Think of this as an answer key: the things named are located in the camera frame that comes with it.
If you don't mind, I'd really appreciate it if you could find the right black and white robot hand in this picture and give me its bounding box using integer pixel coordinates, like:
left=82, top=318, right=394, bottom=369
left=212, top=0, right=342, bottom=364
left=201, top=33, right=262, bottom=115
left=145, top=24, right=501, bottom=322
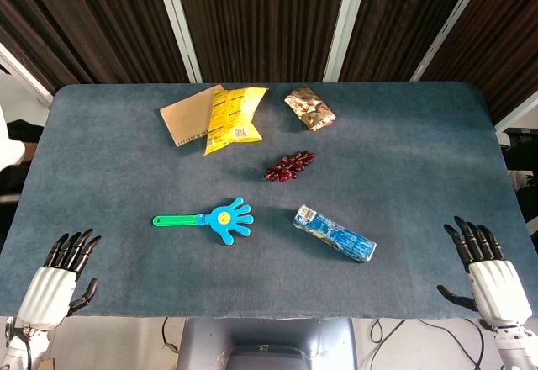
left=436, top=215, right=531, bottom=331

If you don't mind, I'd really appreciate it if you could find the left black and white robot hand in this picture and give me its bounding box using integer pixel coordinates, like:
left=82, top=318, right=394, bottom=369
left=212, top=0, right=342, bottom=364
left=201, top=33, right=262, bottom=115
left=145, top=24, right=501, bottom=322
left=14, top=228, right=103, bottom=332

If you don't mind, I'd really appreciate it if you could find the blue hand clapper green handle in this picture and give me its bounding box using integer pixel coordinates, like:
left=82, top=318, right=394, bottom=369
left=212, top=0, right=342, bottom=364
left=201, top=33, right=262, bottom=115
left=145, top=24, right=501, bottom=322
left=151, top=196, right=255, bottom=246

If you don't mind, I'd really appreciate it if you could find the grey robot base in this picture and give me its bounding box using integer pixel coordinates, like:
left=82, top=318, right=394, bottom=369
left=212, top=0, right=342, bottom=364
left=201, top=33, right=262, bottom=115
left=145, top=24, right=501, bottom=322
left=176, top=317, right=358, bottom=370

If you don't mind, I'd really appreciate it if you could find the black equipment stand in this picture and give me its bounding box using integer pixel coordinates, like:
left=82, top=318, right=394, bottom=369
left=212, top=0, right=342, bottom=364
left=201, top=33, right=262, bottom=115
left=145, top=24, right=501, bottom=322
left=498, top=128, right=538, bottom=224

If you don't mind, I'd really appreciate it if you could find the blue table cloth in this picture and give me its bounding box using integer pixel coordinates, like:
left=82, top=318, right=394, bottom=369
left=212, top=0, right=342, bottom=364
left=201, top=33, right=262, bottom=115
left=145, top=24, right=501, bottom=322
left=0, top=82, right=538, bottom=320

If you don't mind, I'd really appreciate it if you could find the white rounded object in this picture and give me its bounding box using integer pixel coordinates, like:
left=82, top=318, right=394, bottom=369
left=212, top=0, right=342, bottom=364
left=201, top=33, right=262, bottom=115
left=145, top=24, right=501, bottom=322
left=0, top=104, right=26, bottom=172

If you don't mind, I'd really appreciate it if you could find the blue cookie box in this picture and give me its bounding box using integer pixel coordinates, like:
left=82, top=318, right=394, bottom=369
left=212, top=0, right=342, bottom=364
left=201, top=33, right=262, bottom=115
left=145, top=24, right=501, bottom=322
left=293, top=204, right=377, bottom=265

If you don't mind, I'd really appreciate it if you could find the brown spiral notebook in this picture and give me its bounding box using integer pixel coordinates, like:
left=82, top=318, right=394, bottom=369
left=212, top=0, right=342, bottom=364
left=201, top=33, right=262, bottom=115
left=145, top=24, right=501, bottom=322
left=159, top=84, right=224, bottom=148

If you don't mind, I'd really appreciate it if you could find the bunch of red grapes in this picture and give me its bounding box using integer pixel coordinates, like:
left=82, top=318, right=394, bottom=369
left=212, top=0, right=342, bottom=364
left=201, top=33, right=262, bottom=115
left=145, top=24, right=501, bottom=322
left=264, top=150, right=316, bottom=182

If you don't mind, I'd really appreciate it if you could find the gold and red snack bag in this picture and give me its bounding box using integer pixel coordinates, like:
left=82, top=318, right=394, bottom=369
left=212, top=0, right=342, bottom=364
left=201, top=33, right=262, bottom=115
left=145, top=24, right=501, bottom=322
left=283, top=86, right=337, bottom=132

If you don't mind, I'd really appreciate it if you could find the yellow snack bag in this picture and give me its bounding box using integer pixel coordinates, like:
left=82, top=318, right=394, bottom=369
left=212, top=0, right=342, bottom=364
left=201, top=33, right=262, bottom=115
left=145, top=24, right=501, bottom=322
left=203, top=87, right=269, bottom=156

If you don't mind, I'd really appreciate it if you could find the black floor cable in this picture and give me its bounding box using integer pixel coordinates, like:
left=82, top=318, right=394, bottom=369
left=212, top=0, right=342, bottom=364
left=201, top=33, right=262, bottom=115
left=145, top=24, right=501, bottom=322
left=369, top=318, right=501, bottom=370
left=161, top=317, right=182, bottom=354

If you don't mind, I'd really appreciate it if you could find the white partition post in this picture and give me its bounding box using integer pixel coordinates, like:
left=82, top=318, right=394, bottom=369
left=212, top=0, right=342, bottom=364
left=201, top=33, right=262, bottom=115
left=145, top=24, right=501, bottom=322
left=322, top=0, right=371, bottom=83
left=151, top=0, right=203, bottom=84
left=493, top=87, right=538, bottom=132
left=0, top=41, right=55, bottom=107
left=409, top=0, right=493, bottom=82

